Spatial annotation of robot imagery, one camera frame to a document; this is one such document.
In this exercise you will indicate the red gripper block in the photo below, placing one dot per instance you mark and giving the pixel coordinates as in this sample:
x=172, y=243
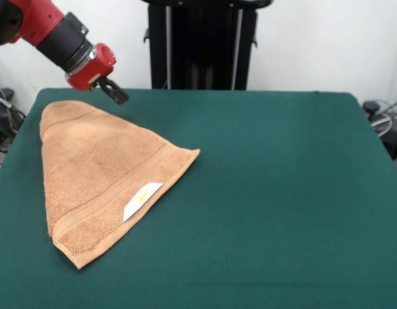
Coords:
x=98, y=64

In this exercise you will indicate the tan terry towel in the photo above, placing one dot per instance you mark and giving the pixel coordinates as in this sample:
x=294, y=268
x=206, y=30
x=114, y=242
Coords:
x=95, y=167

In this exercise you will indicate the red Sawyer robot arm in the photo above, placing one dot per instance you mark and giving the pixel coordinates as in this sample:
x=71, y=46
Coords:
x=40, y=22

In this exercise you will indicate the black vertical column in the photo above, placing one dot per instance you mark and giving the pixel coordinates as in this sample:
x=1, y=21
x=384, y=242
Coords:
x=201, y=48

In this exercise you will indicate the dark green table cloth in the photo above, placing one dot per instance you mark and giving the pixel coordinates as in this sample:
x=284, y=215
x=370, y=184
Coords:
x=282, y=225

